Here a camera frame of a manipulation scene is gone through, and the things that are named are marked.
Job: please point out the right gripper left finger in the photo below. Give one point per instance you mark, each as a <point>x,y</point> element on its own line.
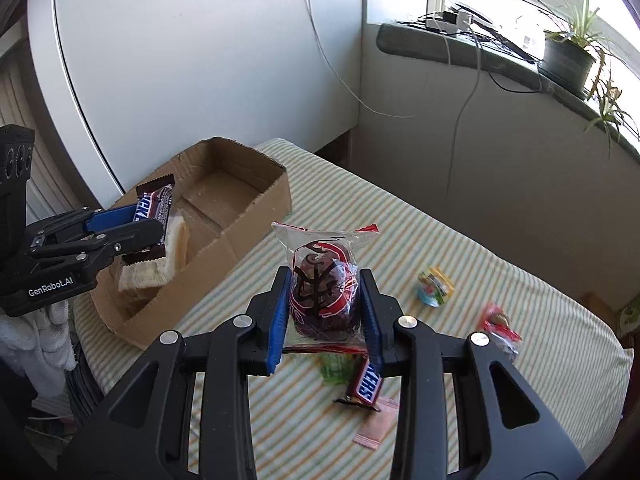
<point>269,312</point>

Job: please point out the white power strip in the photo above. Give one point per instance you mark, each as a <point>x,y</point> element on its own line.
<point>449,23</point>

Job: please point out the Snickers bar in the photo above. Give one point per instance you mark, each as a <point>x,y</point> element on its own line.
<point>154,200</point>
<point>363,388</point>

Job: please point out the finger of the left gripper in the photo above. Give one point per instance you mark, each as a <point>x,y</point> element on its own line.
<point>111,240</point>
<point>104,220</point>

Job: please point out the red clear chocolate packet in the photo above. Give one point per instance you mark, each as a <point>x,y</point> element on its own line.
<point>496,324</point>

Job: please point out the white cloth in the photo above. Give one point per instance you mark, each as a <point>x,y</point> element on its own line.
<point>37,346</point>

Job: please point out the green candy packet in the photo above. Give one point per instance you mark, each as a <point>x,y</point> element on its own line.
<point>336,368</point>

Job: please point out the yellow quail egg packet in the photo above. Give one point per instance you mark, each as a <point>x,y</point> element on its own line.
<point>434,287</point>

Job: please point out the dark plant pot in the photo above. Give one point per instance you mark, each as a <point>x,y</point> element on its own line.
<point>567,65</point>

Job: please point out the cardboard box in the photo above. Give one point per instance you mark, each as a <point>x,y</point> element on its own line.
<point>228,195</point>

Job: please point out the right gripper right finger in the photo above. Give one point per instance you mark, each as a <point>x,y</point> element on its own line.
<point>379,315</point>

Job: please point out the bread slices packet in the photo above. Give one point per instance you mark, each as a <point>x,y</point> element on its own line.
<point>142,280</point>

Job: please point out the green spider plant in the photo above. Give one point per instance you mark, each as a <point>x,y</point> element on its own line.
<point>576,20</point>

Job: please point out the pink sachet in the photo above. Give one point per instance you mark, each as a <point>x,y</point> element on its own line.
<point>375,427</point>

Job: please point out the red clear pastry packet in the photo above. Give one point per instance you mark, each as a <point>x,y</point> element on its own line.
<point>325,316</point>

